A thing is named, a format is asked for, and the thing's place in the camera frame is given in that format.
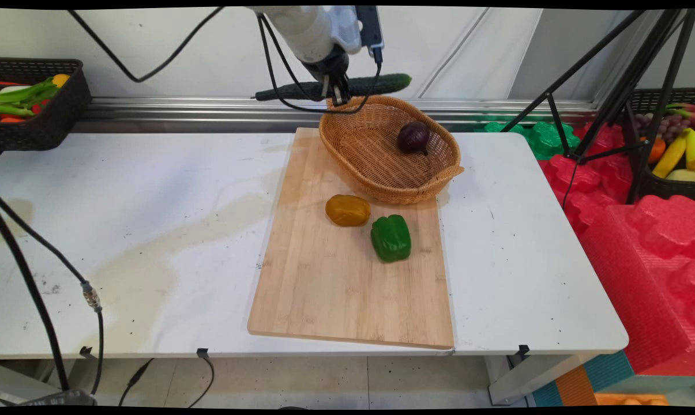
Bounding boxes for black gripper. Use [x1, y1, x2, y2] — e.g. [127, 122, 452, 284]
[303, 44, 351, 107]

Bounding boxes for long dark green cucumber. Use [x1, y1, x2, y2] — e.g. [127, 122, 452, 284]
[255, 73, 412, 103]

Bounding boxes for woven wicker basket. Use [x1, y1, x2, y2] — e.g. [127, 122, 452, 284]
[318, 95, 465, 205]

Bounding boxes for dark red onion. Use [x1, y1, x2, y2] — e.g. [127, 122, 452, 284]
[397, 121, 431, 156]

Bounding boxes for yellow-brown potato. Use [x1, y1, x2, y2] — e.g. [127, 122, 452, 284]
[325, 194, 371, 227]

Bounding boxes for green bell pepper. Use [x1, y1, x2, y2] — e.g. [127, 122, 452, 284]
[371, 214, 412, 263]

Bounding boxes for wooden cutting board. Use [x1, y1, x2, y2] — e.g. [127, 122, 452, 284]
[247, 127, 455, 350]

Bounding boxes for green foam piece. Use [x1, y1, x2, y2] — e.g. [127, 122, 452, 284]
[474, 118, 582, 161]

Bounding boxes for black basket with vegetables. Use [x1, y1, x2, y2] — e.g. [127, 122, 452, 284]
[0, 58, 92, 152]

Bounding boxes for black tripod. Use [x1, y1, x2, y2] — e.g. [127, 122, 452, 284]
[500, 8, 695, 206]

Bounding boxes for green leafy vegetable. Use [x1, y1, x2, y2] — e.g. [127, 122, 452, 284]
[0, 77, 59, 119]

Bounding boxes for bunch of purple grapes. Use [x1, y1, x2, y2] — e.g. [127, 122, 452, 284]
[634, 112, 694, 146]

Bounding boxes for black basket with fruit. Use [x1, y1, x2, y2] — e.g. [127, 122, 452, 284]
[629, 88, 695, 202]

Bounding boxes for yellow banana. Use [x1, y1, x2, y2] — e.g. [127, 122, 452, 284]
[652, 127, 695, 179]

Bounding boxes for white table leg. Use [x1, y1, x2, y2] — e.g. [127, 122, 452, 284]
[484, 353, 591, 406]

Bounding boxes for red foam block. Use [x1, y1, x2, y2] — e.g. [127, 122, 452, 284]
[538, 122, 695, 376]

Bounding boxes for blue and orange floor mat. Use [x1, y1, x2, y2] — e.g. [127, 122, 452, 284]
[531, 349, 695, 408]

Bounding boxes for black camera cable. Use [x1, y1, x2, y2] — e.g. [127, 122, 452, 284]
[257, 14, 383, 114]

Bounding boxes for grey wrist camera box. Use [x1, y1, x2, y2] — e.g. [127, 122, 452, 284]
[356, 6, 385, 50]

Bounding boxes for aluminium rail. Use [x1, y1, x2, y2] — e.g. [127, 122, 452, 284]
[70, 96, 600, 135]

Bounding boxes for thin black hanging cable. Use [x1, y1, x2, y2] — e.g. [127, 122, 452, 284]
[67, 7, 227, 84]

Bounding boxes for black cable with metal connector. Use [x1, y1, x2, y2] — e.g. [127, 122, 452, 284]
[0, 193, 105, 398]

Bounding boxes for thin black floor cable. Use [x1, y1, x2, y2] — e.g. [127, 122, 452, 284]
[118, 350, 216, 409]

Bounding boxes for thick black cable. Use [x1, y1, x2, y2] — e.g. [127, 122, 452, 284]
[0, 209, 71, 394]

